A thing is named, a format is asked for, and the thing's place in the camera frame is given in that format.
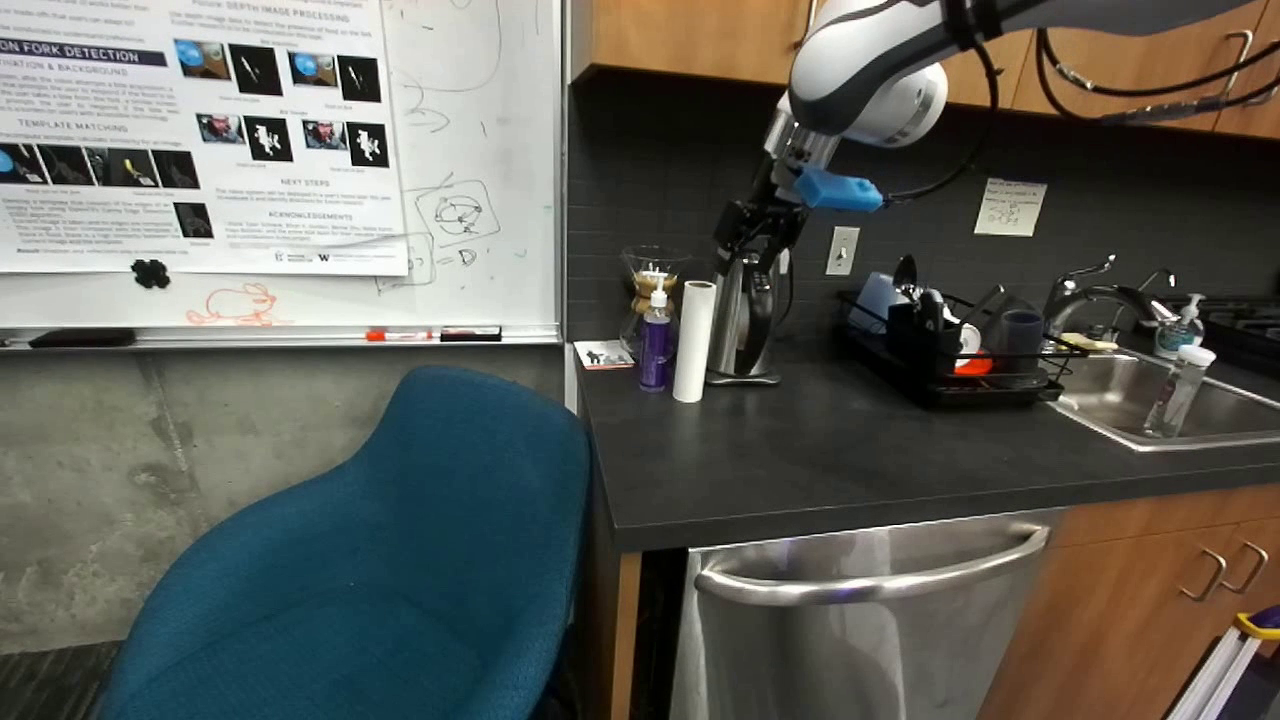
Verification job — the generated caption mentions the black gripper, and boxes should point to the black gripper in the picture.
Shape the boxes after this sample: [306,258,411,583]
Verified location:
[710,192,807,327]

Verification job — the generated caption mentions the white paper towel roll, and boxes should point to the white paper towel roll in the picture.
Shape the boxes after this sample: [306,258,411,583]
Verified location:
[669,272,725,407]

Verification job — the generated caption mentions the stainless steel electric kettle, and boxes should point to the stainless steel electric kettle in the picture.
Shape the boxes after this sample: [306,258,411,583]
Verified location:
[705,254,790,393]

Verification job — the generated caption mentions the blue plastic cup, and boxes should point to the blue plastic cup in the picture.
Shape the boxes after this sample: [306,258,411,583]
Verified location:
[852,267,899,335]

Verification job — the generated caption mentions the purple spray bottle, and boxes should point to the purple spray bottle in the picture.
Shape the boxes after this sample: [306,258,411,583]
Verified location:
[630,284,679,396]

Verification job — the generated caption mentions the small printed card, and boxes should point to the small printed card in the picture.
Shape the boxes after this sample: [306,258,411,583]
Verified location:
[569,335,638,378]

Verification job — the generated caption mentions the black dish drying rack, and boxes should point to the black dish drying rack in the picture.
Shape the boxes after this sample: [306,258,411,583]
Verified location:
[832,267,1064,416]

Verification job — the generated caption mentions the black whiteboard marker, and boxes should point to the black whiteboard marker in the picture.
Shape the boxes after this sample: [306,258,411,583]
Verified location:
[434,322,509,347]

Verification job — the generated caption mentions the white whiteboard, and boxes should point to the white whiteboard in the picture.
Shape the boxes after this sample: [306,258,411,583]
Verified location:
[0,0,569,357]

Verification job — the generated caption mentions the chrome faucet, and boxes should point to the chrome faucet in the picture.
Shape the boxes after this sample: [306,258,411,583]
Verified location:
[1046,250,1169,354]

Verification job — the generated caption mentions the stainless steel dishwasher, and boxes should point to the stainless steel dishwasher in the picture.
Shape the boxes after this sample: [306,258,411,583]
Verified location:
[669,507,1058,720]

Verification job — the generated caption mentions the red whiteboard marker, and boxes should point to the red whiteboard marker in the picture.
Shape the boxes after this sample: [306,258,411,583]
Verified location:
[364,322,441,347]

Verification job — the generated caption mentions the stainless steel sink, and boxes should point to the stainless steel sink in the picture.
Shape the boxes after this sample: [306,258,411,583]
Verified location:
[1042,345,1280,462]

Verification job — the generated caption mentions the blue fabric chair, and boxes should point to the blue fabric chair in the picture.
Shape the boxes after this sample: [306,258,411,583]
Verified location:
[88,365,594,720]

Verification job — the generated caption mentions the wooden base cabinet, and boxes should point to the wooden base cabinet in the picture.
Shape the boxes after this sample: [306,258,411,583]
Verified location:
[974,484,1280,720]

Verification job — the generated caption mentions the black whiteboard magnet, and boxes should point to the black whiteboard magnet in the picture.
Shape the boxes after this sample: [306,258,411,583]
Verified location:
[126,254,177,296]

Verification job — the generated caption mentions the purple titled research poster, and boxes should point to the purple titled research poster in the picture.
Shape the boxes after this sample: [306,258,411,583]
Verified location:
[0,0,411,284]

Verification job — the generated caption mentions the black whiteboard eraser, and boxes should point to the black whiteboard eraser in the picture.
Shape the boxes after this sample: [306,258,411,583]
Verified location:
[24,326,138,357]

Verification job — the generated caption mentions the white wall outlet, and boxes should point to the white wall outlet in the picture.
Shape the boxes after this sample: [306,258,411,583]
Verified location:
[820,221,862,284]

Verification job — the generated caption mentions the blue wrist camera box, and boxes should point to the blue wrist camera box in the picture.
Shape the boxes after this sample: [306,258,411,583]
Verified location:
[790,170,889,224]

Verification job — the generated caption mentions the wooden wall cabinets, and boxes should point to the wooden wall cabinets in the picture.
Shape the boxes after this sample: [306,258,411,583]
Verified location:
[569,0,1280,146]

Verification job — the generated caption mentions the white paper wall note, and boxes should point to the white paper wall note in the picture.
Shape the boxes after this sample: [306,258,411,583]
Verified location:
[967,171,1051,244]

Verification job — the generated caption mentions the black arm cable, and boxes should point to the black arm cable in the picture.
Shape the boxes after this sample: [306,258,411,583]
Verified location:
[930,0,1280,130]

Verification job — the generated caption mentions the curved base cabinet handle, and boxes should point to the curved base cabinet handle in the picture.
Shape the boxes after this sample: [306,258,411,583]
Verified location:
[1175,541,1231,604]
[1224,532,1275,601]

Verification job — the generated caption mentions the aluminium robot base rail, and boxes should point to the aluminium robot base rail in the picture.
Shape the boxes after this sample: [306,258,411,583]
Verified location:
[1164,604,1280,720]

